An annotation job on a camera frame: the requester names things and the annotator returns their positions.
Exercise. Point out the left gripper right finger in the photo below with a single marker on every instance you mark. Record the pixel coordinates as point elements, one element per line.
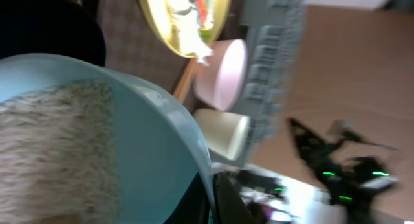
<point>230,208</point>

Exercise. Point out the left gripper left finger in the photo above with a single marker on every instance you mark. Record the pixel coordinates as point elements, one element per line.
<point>194,206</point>

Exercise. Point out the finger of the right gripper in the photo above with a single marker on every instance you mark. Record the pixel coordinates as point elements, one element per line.
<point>343,131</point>
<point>311,148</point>

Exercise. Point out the light blue bowl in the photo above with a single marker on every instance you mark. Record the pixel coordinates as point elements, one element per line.
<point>159,145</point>

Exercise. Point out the white cup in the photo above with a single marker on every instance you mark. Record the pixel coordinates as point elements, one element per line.
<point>225,133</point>

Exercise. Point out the wooden chopstick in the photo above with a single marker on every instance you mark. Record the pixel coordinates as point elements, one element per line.
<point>184,84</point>

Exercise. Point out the rice leftovers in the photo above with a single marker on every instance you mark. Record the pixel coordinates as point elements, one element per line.
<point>58,159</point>

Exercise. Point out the green snack wrapper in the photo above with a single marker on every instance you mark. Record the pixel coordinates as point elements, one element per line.
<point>211,18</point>

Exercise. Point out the white tissue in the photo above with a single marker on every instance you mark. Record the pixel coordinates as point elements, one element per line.
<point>186,20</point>

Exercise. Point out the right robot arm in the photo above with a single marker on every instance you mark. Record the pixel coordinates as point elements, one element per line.
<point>352,186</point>

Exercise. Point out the grey dishwasher rack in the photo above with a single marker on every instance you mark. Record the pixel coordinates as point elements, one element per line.
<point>272,30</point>

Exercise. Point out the yellow plate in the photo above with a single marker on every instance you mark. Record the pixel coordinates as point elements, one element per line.
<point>159,19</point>

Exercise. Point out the brown serving tray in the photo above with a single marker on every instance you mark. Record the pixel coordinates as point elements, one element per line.
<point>133,48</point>

